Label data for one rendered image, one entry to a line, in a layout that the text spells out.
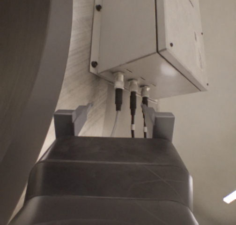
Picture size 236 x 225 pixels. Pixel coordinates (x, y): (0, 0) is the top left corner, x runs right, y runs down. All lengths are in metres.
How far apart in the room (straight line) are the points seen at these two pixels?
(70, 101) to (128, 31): 0.13
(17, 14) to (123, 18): 0.15
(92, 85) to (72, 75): 0.04
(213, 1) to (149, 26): 2.66
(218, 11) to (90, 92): 2.71
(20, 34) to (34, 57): 0.08
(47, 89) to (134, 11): 0.17
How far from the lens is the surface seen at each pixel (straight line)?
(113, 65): 0.25
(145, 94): 0.31
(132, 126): 0.27
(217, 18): 2.91
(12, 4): 0.33
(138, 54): 0.23
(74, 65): 0.25
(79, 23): 0.29
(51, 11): 0.20
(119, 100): 0.25
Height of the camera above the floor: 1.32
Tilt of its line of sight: 44 degrees up
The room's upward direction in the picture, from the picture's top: 44 degrees clockwise
